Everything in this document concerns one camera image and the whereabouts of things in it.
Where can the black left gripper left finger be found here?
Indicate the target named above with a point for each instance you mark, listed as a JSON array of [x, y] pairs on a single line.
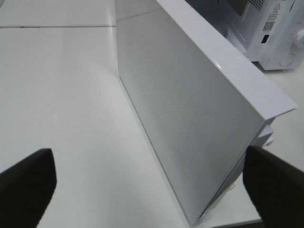
[[26, 189]]

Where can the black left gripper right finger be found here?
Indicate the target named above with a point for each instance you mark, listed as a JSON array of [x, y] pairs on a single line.
[[275, 187]]

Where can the white microwave door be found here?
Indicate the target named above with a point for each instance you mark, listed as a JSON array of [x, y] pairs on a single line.
[[200, 101]]

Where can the round white door button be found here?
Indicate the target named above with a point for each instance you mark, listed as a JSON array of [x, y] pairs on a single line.
[[287, 60]]

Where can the lower white timer knob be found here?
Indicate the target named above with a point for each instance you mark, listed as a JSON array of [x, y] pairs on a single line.
[[298, 39]]

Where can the white warning label sticker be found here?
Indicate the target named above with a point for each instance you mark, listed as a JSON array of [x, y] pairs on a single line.
[[273, 11]]

